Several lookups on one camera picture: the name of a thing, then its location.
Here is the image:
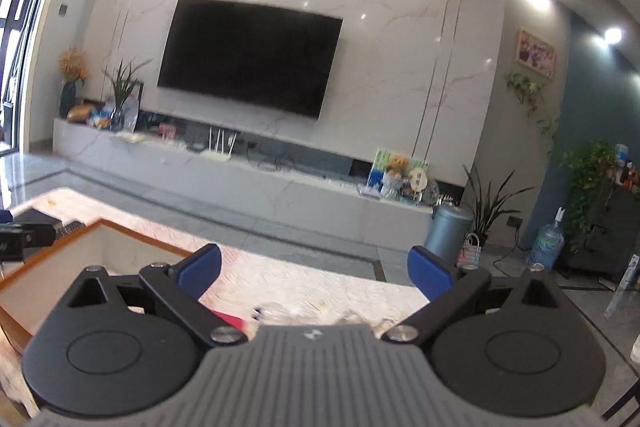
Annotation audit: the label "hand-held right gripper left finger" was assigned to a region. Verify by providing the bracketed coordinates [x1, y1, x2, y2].
[65, 243, 248, 349]

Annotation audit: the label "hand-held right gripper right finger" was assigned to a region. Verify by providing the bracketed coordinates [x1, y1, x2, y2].
[381, 245, 563, 348]

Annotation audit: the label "wooden box with orange rim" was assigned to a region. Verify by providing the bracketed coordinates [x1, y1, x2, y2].
[0, 218, 211, 353]

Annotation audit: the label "grey-blue trash can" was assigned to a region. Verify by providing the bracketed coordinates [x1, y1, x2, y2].
[424, 201, 474, 266]

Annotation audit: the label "woven pink basket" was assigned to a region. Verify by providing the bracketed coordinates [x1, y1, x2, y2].
[456, 233, 484, 268]

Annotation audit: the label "red packet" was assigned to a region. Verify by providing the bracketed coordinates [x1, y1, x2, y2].
[207, 308, 252, 334]

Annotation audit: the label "long-leaved potted plant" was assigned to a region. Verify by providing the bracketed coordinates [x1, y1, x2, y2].
[462, 163, 537, 254]

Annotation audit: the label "marble television console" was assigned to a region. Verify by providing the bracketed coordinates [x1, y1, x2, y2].
[52, 109, 434, 253]

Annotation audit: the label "clear plastic wrappers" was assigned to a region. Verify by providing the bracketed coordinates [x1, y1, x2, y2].
[249, 299, 401, 329]

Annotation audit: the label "brown teddy bear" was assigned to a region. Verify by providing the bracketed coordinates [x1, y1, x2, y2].
[385, 153, 411, 180]

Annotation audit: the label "green bamboo print box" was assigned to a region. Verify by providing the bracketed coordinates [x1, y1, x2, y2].
[366, 148, 430, 200]

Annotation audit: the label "blue water jug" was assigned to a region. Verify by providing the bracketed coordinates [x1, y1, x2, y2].
[526, 206, 566, 274]

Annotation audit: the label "white router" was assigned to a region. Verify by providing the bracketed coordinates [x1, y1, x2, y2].
[200, 125, 237, 160]

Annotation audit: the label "dark blue vase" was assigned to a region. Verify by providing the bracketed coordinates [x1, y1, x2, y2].
[59, 82, 77, 119]

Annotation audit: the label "green plant in glass vase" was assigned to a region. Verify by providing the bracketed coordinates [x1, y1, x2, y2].
[102, 58, 152, 132]

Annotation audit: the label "orange dried flowers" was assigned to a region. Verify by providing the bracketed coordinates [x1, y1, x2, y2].
[57, 46, 92, 86]

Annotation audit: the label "bushy green plant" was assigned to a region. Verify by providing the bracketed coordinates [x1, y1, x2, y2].
[559, 141, 622, 254]

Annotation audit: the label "hanging ivy plant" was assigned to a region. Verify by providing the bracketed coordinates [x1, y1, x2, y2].
[504, 72, 562, 144]

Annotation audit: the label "bottles on cabinet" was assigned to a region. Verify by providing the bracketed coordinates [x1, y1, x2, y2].
[612, 143, 640, 196]

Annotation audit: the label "black-framed window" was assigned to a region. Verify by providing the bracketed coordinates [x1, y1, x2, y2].
[0, 0, 82, 154]

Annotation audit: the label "black cables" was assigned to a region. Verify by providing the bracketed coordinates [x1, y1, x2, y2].
[246, 141, 297, 172]

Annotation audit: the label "black wall television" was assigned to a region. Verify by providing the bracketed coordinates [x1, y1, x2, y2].
[157, 0, 344, 120]

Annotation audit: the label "wood-framed wall picture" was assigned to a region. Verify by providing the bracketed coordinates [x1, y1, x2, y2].
[515, 27, 557, 80]

